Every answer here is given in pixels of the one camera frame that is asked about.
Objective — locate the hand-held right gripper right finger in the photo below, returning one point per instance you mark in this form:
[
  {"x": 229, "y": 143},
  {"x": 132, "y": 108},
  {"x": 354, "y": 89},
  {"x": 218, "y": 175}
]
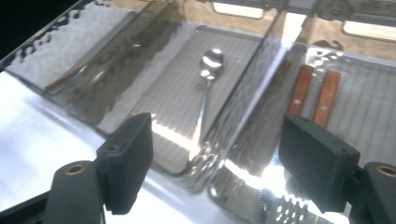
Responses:
[{"x": 320, "y": 161}]

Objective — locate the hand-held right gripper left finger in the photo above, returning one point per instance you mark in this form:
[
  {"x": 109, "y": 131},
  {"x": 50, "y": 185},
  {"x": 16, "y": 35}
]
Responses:
[{"x": 127, "y": 161}]

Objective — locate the smoky clear plastic bin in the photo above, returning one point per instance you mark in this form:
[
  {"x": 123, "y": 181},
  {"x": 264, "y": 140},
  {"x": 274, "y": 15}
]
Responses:
[
  {"x": 62, "y": 43},
  {"x": 174, "y": 93},
  {"x": 367, "y": 93}
]

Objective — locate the dark brown chopstick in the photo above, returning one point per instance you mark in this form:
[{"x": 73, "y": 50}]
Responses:
[{"x": 63, "y": 79}]

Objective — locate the silver metal spoon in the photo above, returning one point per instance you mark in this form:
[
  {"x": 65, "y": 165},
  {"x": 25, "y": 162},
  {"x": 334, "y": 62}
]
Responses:
[{"x": 212, "y": 63}]

